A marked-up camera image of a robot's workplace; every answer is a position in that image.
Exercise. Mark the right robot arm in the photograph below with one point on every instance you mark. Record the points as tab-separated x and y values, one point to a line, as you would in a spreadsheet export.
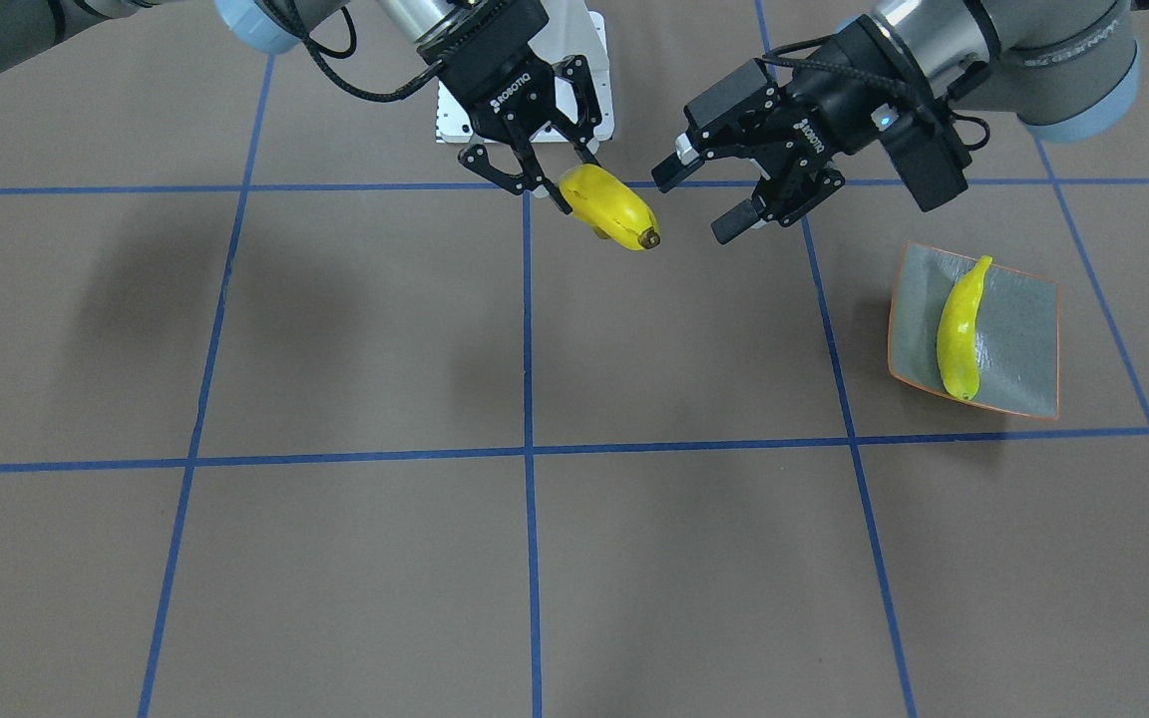
31	28

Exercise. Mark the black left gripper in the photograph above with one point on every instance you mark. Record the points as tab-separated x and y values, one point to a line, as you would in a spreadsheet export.
827	113

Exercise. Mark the yellow banana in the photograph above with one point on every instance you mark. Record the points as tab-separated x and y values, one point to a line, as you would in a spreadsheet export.
956	350
613	210

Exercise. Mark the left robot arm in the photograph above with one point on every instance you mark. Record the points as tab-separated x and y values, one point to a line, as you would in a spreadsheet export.
1067	70

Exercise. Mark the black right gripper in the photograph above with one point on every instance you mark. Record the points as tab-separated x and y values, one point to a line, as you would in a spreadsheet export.
501	82

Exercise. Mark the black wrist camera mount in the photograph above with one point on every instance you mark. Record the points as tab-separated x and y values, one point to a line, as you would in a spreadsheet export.
930	147

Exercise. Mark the grey square plate orange rim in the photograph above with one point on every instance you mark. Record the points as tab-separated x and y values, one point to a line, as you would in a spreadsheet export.
1016	332

